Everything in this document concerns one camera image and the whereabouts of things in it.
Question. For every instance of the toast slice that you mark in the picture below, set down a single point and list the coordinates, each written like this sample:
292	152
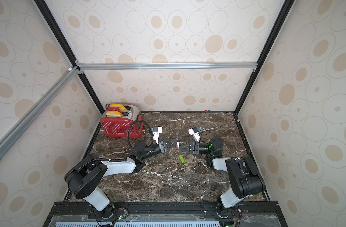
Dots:
114	114
116	107

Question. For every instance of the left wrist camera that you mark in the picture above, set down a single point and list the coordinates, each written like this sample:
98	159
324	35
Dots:
156	132

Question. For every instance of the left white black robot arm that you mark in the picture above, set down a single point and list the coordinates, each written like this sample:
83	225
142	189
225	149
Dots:
84	177

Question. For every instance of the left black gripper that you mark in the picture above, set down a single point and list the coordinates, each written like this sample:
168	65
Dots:
162	147

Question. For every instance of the green usb drive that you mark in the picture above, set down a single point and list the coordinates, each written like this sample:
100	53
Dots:
182	159

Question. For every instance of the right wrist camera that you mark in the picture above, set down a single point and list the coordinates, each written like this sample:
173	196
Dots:
195	133

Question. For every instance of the front toast slice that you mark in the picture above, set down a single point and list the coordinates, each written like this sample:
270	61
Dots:
114	114

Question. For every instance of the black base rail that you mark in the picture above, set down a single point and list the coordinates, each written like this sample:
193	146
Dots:
168	214

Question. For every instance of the left diagonal aluminium bar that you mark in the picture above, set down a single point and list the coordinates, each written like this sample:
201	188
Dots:
11	137

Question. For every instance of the horizontal aluminium bar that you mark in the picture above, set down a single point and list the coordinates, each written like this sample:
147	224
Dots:
168	66

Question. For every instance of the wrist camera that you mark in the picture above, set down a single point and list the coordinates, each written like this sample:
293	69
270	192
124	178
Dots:
195	133
156	132

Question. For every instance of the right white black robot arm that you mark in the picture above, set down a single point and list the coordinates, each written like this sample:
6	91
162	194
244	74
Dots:
244	176

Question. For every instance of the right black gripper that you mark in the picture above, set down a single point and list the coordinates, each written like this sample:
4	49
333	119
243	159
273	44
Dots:
192	146

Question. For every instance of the back toast slice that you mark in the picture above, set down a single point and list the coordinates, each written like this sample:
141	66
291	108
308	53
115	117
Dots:
116	107

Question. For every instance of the red toaster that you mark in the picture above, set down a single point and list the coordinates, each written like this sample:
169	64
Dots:
118	127

